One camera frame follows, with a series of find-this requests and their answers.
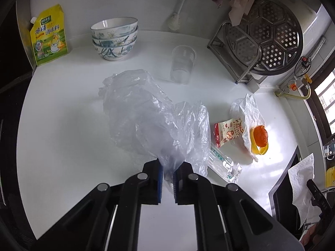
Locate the clear plastic bag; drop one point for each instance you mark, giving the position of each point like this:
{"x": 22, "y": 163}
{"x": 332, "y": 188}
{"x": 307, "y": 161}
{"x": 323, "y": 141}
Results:
{"x": 144, "y": 121}

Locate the floral ceramic bowl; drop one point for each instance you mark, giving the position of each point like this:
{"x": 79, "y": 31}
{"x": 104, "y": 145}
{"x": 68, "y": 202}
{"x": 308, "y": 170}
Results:
{"x": 113, "y": 53}
{"x": 117, "y": 41}
{"x": 115, "y": 27}

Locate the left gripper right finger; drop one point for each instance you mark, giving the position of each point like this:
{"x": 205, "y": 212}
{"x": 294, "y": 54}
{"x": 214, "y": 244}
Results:
{"x": 181, "y": 186}

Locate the person's right hand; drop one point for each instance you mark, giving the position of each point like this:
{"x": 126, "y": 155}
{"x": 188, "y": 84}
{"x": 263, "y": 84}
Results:
{"x": 312, "y": 236}

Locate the black kitchen sink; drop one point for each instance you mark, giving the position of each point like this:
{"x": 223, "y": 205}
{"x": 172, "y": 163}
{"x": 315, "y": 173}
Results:
{"x": 281, "y": 196}

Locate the gas valve with orange knob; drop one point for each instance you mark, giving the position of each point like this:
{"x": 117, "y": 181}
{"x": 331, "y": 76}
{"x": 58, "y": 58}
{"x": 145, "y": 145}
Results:
{"x": 287, "y": 87}

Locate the clear plastic cup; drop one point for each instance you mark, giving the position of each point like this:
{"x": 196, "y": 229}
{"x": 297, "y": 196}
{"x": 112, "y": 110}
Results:
{"x": 183, "y": 60}

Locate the perforated steel steamer tray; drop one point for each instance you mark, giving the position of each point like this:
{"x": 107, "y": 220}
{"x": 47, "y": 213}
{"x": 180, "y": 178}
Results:
{"x": 278, "y": 32}

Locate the orange mandarin peel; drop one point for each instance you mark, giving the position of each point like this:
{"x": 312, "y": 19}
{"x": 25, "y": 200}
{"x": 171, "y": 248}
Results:
{"x": 260, "y": 136}

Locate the clear plastic blister package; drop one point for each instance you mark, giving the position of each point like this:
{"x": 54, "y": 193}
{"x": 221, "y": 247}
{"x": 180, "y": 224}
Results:
{"x": 224, "y": 166}

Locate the white paper towel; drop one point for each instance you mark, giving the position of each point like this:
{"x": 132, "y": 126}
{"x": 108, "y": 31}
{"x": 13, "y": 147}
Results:
{"x": 299, "y": 174}

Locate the middle floral ceramic bowl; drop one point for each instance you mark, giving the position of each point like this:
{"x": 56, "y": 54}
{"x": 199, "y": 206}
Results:
{"x": 117, "y": 41}

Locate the bottom floral ceramic bowl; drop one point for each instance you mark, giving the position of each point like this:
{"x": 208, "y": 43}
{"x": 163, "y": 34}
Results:
{"x": 113, "y": 53}

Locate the dark window frame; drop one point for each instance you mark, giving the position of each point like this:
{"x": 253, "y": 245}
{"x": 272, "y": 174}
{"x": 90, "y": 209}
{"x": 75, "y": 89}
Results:
{"x": 321, "y": 103}

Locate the white bottle brush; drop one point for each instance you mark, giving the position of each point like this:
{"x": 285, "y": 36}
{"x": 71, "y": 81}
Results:
{"x": 174, "y": 21}

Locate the red white snack wrapper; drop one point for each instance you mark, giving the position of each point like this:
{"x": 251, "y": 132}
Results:
{"x": 227, "y": 131}

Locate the metal dish rack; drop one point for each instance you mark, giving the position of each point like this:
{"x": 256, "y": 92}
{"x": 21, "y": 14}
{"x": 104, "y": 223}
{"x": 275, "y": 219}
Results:
{"x": 236, "y": 50}

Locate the top floral ceramic bowl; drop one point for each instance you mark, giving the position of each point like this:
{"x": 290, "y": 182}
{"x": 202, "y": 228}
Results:
{"x": 115, "y": 27}

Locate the yellow green seasoning pouch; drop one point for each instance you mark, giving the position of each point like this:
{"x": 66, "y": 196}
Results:
{"x": 48, "y": 37}

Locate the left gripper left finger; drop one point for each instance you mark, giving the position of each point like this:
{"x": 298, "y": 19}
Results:
{"x": 152, "y": 190}

